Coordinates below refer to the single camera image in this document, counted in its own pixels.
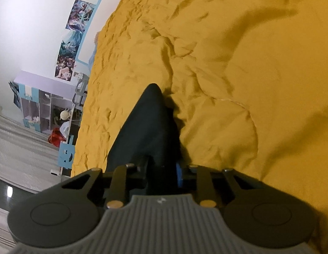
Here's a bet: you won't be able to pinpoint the white curtain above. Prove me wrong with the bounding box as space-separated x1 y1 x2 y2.
0 115 61 253

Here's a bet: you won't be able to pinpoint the yellow bed cover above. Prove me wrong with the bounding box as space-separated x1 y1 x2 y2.
72 0 328 253

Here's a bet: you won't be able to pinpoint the blue smiley chair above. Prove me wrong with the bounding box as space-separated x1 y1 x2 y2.
57 135 75 169

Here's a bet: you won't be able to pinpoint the red bag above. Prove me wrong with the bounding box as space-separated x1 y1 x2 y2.
47 127 66 147

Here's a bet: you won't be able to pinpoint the dark desk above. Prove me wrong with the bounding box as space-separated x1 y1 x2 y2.
61 72 90 178

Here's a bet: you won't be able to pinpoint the black pants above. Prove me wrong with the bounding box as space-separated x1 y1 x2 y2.
106 83 183 195

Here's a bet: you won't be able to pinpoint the anime posters on wall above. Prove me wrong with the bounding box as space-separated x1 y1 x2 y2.
54 0 96 81

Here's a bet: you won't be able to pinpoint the cream round helmet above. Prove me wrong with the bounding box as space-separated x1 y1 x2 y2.
59 110 71 120

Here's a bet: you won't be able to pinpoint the blue white headboard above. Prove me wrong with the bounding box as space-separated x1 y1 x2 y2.
76 0 120 65

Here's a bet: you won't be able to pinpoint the purple blue shelf unit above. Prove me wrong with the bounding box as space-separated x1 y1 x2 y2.
14 71 74 134

